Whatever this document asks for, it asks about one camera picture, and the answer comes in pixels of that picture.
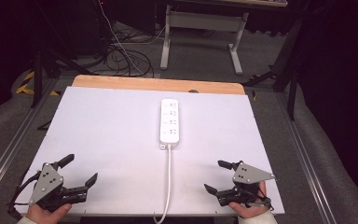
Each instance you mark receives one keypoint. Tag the white sleeve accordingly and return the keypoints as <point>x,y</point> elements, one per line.
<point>256,219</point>
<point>24,221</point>

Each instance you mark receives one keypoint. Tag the yellow black floor tape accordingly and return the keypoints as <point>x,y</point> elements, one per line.
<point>28,84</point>

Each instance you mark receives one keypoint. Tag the person's left hand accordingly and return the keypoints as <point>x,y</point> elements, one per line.
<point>45,216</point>

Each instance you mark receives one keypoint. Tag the aluminium rail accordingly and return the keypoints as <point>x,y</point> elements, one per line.
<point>12,146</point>
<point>307,165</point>

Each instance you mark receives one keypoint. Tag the person's right hand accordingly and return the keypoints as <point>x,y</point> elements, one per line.
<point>250,212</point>

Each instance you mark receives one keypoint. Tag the white table cover board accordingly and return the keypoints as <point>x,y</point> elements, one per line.
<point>115,149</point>

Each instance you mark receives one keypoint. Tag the black equipment cabinet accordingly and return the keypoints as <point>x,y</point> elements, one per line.
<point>90,28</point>

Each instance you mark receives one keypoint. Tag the white power strip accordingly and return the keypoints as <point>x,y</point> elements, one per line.
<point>169,124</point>

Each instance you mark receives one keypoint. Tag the wooden table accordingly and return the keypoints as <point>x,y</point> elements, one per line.
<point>136,82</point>

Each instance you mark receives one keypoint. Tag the white metal desk frame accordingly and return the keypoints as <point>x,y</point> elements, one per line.
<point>203,21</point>

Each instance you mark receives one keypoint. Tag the wooden desk top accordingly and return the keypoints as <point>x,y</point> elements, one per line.
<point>254,2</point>

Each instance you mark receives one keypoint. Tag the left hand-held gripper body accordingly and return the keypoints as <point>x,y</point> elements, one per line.
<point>46,180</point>

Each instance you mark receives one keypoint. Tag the black metal stand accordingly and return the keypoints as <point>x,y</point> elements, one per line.
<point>38,71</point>
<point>292,84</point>

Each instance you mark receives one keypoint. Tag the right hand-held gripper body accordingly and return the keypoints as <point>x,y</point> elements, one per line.
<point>250,174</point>

